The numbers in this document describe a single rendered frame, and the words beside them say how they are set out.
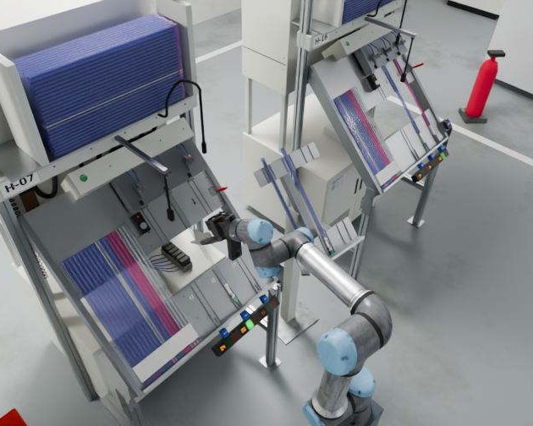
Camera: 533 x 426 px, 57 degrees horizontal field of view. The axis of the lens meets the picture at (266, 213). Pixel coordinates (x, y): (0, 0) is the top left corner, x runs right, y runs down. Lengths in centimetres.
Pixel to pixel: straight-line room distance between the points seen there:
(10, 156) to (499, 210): 310
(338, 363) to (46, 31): 128
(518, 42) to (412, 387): 343
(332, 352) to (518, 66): 420
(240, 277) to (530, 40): 381
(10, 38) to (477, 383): 250
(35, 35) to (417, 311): 232
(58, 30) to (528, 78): 428
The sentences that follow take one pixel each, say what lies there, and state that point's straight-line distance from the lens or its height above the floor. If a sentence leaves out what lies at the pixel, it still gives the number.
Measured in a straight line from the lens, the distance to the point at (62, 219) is 179.
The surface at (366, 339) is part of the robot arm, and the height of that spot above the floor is 118.
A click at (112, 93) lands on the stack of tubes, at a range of 165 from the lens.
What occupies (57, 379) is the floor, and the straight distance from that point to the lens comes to 279.
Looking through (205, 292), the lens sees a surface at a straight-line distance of 190.
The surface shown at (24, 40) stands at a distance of 169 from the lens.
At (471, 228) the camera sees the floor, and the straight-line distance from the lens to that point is 359.
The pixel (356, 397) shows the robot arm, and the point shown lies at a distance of 177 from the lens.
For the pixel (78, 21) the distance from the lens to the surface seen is 175.
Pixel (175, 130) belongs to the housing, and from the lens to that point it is 190.
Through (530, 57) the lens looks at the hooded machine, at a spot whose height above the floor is 37.
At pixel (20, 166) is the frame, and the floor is 139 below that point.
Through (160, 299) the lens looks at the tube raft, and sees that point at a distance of 182.
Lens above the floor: 231
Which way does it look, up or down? 43 degrees down
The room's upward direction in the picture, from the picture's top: 2 degrees clockwise
